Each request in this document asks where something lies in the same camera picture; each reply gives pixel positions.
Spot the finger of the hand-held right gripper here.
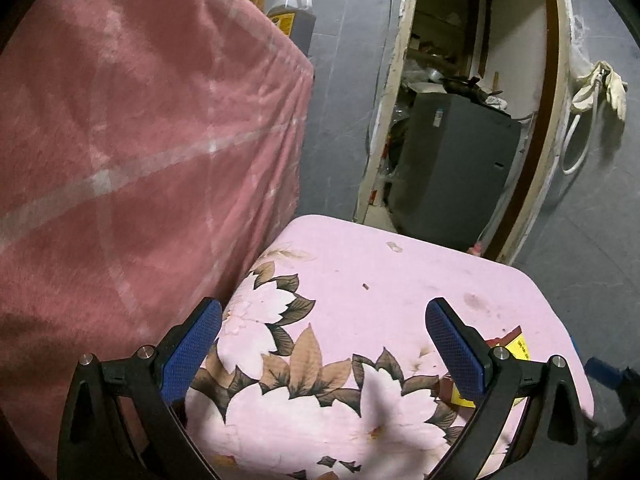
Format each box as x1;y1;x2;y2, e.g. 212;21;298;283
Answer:
584;357;627;391

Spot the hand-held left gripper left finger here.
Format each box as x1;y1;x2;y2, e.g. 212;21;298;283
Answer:
56;297;223;480

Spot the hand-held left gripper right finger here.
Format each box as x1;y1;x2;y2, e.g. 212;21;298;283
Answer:
425;297;590;480

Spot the yellow wrapper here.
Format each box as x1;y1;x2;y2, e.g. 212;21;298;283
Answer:
450;327;534;409

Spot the pink floral cushion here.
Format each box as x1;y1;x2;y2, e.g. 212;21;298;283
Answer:
182;214;596;480

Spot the dark grey cabinet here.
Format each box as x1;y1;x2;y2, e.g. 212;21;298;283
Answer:
387;91;524;252

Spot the pink plaid blanket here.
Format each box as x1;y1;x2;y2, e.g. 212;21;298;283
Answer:
0;0;316;480

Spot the black frying pan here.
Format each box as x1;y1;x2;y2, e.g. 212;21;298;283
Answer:
440;75;504;104

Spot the white work glove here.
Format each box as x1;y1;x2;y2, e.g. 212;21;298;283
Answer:
571;60;629;122

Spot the large dark oil bottle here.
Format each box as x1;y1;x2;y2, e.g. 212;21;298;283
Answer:
266;0;318;57

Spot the white hose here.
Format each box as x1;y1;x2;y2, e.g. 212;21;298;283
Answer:
560;105;602;176

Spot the white door frame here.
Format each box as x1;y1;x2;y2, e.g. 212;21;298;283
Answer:
352;0;574;267

